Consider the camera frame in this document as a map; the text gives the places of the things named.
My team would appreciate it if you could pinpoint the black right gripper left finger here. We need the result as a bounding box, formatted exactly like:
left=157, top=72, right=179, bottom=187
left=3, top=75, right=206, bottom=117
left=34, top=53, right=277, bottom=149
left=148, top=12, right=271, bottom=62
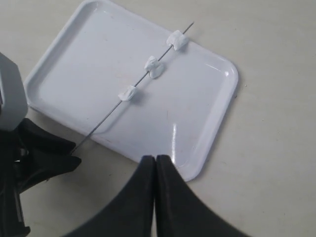
left=67, top=156, right=156, bottom=237

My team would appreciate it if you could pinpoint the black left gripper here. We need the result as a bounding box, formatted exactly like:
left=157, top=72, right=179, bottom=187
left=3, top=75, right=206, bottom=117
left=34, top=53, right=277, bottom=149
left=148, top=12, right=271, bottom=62
left=0, top=118, right=81, bottom=237

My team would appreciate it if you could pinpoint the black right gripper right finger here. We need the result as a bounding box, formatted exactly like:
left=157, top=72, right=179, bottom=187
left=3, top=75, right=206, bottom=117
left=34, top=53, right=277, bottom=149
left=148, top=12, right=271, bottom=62
left=155, top=155, right=247, bottom=237

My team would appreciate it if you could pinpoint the white cotton piece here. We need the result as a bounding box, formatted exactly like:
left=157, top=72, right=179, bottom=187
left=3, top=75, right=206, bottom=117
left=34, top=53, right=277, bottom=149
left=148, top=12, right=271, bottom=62
left=166, top=30, right=189, bottom=51
left=118, top=85, right=137, bottom=101
left=144, top=56, right=164, bottom=79

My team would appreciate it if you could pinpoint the thin metal skewer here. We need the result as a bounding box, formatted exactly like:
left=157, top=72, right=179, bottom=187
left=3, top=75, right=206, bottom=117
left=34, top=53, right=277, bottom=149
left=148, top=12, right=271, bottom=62
left=71, top=22, right=195, bottom=155

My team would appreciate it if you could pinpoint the white plastic tray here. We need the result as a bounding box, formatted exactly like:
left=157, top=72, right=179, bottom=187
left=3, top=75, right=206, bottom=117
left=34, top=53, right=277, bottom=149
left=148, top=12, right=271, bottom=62
left=24, top=0, right=238, bottom=181

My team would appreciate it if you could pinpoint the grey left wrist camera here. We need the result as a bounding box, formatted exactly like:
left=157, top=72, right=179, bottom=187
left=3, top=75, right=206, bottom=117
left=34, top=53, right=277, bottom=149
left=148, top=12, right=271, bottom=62
left=0, top=54, right=28, bottom=131

